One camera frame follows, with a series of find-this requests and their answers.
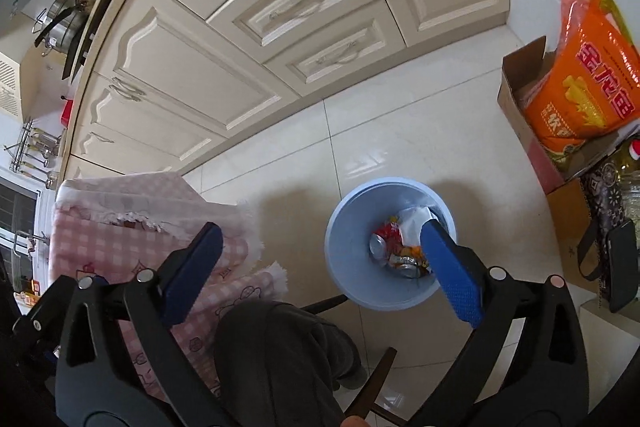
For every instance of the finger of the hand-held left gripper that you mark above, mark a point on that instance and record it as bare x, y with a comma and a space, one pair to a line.
40, 314

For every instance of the crushed silver can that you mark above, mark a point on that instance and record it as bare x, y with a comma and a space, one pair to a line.
406, 264

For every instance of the cream kitchen base cabinet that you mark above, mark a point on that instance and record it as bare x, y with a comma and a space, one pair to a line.
175, 57

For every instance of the cream lattice wall cabinet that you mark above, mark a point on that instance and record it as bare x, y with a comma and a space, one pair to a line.
7, 87

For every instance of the dark wooden chair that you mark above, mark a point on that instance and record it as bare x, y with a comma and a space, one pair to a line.
375, 377

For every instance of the pink checkered tablecloth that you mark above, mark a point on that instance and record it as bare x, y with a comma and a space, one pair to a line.
100, 232

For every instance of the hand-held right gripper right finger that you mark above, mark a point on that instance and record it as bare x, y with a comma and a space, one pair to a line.
452, 277

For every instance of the person's right hand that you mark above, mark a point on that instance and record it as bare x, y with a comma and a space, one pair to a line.
356, 422

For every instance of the brown cardboard box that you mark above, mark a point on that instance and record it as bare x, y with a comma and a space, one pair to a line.
515, 107

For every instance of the person's dark trouser leg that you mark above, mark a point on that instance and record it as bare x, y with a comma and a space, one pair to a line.
280, 357

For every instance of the black glass cooktop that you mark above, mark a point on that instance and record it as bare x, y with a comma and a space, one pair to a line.
75, 57

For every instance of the steel stockpot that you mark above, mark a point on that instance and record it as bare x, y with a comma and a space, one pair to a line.
62, 22

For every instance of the white tissue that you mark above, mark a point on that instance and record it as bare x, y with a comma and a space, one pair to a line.
414, 222

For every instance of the black patterned bag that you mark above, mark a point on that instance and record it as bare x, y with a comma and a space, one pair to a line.
622, 267

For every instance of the light blue plastic bin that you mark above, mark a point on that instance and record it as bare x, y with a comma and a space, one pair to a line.
350, 227

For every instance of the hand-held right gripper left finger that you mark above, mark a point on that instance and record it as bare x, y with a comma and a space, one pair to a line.
192, 277

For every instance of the window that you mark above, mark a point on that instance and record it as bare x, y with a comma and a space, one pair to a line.
17, 207

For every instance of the orange snack wrapper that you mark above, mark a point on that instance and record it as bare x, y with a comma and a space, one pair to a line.
412, 251

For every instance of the red snack wrapper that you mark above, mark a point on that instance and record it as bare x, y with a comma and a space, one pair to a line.
387, 234

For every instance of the metal utensil rack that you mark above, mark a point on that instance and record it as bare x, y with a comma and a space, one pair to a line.
35, 142

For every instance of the orange printed bag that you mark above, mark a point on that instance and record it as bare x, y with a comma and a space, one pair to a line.
590, 82

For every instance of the silver foil wrapper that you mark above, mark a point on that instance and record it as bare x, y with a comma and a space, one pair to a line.
378, 247

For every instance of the chrome faucet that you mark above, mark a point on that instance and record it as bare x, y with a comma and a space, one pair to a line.
30, 242

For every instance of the red box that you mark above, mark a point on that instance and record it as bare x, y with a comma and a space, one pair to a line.
67, 112

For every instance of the cream carved drawer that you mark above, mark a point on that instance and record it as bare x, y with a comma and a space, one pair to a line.
340, 52
292, 2

